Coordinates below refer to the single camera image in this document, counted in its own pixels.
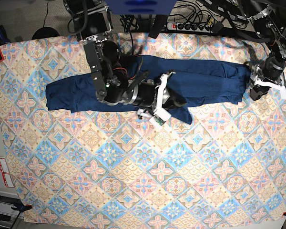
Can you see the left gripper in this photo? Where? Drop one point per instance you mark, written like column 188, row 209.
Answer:
column 267, row 75

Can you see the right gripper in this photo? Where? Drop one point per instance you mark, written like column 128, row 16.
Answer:
column 166, row 99

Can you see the blue long-sleeve shirt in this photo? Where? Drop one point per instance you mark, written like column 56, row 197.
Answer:
column 199, row 82

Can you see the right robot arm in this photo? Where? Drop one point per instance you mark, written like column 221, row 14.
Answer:
column 117, row 78

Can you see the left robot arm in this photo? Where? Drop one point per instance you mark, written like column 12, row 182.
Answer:
column 271, row 31

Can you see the patterned tablecloth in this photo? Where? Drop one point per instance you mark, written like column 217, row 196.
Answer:
column 112, row 170

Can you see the blue box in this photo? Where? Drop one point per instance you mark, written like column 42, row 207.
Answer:
column 127, row 7

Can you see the black round stand base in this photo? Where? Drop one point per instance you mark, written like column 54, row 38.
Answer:
column 45, row 32

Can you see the white red stickers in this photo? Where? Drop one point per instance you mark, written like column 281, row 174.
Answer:
column 5, row 177

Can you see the clamp lower left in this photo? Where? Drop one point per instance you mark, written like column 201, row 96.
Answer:
column 21, row 208

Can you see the white power strip red switch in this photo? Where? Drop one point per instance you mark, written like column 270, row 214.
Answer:
column 179, row 26

